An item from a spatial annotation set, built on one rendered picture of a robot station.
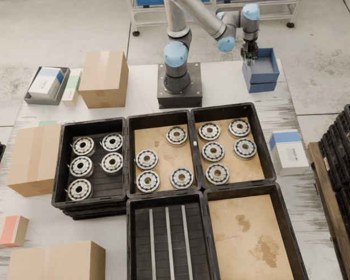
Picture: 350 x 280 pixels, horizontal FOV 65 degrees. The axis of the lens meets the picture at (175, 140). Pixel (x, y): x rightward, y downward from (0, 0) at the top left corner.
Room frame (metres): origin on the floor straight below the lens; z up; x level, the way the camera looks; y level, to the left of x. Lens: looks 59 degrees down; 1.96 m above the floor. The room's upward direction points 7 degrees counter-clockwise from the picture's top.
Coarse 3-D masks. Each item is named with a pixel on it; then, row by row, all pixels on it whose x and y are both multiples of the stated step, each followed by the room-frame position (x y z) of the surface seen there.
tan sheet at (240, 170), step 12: (228, 120) 0.76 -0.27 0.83; (204, 144) 0.63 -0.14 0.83; (228, 144) 0.62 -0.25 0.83; (228, 156) 0.56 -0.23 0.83; (204, 168) 0.51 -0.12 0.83; (228, 168) 0.50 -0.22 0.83; (240, 168) 0.49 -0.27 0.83; (252, 168) 0.49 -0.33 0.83; (204, 180) 0.46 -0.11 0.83; (228, 180) 0.44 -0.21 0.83; (240, 180) 0.44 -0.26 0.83; (252, 180) 0.43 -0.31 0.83
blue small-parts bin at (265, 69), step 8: (264, 48) 1.20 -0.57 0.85; (272, 48) 1.20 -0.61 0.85; (264, 56) 1.20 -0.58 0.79; (272, 56) 1.16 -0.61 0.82; (248, 64) 1.11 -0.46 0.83; (256, 64) 1.15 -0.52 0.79; (264, 64) 1.14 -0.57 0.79; (272, 64) 1.12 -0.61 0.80; (248, 72) 1.08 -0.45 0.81; (256, 72) 1.09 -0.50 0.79; (264, 72) 1.08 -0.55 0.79; (272, 72) 1.07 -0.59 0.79; (256, 80) 1.01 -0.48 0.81; (264, 80) 1.01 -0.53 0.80; (272, 80) 1.01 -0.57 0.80
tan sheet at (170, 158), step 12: (144, 132) 0.74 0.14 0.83; (156, 132) 0.73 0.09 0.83; (144, 144) 0.67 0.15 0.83; (156, 144) 0.67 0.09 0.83; (168, 144) 0.66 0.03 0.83; (168, 156) 0.60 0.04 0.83; (180, 156) 0.59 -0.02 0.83; (156, 168) 0.54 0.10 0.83; (168, 168) 0.53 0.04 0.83; (192, 168) 0.52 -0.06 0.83; (168, 180) 0.48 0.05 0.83
